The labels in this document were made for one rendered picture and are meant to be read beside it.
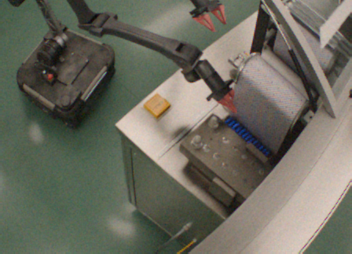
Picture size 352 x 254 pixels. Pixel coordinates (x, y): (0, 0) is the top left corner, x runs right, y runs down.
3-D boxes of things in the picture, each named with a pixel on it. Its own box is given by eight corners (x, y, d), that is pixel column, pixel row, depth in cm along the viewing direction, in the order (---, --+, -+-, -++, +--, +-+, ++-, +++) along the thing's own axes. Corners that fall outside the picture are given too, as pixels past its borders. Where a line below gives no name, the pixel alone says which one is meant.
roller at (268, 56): (267, 62, 179) (272, 44, 169) (313, 104, 172) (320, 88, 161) (251, 79, 175) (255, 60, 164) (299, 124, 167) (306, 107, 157)
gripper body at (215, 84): (208, 103, 173) (194, 85, 172) (227, 85, 177) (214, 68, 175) (217, 100, 167) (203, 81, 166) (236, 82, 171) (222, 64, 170)
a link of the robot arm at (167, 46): (87, 27, 174) (104, 9, 178) (89, 34, 179) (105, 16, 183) (186, 64, 163) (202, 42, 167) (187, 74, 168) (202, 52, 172)
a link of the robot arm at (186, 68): (177, 60, 164) (191, 42, 168) (163, 68, 175) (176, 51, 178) (207, 83, 168) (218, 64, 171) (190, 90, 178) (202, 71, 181)
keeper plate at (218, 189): (212, 187, 177) (216, 175, 167) (231, 203, 174) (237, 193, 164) (207, 192, 176) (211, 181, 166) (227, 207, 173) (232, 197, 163)
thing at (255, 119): (229, 114, 178) (237, 85, 162) (275, 156, 171) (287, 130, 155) (229, 115, 178) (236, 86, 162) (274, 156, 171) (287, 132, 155)
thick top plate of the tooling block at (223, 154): (210, 121, 182) (212, 112, 177) (285, 187, 170) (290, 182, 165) (178, 151, 176) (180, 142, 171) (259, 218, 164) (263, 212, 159)
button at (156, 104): (156, 95, 194) (156, 91, 192) (170, 107, 192) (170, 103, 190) (143, 107, 192) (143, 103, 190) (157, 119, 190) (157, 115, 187)
